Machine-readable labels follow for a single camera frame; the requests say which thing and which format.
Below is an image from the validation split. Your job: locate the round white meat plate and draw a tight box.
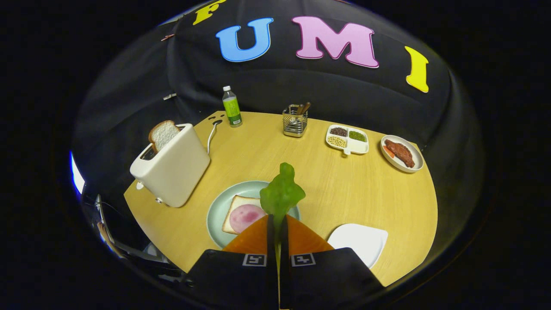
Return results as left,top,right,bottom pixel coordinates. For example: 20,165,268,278
381,135,424,174

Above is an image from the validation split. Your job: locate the black backdrop cloth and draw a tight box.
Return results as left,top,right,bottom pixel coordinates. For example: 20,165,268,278
71,0,485,259

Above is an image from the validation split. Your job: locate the pink ham slice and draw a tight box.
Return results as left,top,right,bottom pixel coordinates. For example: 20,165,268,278
229,204,266,234

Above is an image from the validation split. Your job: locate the light green round plate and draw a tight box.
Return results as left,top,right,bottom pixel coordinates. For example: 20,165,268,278
207,180,300,249

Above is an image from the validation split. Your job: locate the white bread slice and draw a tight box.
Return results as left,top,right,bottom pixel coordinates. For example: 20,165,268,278
222,195,267,235

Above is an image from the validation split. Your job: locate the green label water bottle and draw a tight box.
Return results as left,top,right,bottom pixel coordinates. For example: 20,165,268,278
222,86,243,128

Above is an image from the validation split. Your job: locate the toasted bread slice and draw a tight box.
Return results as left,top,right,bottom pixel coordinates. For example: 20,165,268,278
149,120,181,154

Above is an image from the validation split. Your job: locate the white toaster cable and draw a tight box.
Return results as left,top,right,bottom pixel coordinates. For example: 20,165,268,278
207,121,222,155

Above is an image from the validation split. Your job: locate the brown meat piece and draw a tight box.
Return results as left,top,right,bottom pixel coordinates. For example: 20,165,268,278
384,139,415,168

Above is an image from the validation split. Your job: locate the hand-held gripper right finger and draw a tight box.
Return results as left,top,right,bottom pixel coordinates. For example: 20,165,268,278
279,214,384,310

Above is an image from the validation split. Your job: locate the white divided bean dish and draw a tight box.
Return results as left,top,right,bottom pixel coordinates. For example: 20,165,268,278
325,124,370,156

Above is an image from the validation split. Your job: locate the white flat plate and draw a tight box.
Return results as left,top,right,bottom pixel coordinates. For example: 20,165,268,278
327,223,389,270

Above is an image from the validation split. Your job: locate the green lettuce leaf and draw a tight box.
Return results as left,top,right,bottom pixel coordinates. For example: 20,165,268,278
260,162,306,276

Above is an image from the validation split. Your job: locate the white toaster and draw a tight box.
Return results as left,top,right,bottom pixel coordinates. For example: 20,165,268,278
130,124,211,208

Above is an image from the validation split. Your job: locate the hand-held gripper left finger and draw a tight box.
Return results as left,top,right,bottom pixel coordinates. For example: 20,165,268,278
186,214,279,310

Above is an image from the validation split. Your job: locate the metal wire utensil holder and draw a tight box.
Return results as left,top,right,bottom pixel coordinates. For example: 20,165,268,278
282,104,309,138

